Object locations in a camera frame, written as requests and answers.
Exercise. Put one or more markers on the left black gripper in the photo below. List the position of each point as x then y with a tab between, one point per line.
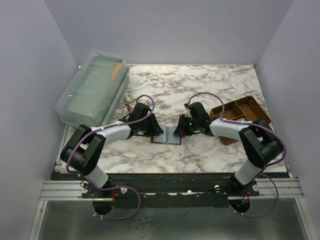
155	129

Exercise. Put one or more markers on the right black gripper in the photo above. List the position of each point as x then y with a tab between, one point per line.
181	129

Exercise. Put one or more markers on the white VIP credit card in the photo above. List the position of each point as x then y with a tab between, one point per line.
159	139

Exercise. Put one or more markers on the brown leather card holder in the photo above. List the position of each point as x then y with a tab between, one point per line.
171	139

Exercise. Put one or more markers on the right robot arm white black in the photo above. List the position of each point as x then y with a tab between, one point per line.
260	143

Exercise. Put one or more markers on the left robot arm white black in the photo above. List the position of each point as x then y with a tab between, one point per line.
84	148

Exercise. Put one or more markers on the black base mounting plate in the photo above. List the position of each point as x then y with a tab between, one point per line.
170	190

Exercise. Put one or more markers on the brown woven wicker tray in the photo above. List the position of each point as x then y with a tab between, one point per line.
246	108

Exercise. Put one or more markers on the clear plastic storage box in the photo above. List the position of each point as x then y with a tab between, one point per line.
90	96

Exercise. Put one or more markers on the orange pencil in box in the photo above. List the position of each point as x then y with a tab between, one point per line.
118	65

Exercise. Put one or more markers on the aluminium rail frame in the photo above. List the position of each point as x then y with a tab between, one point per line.
279	212

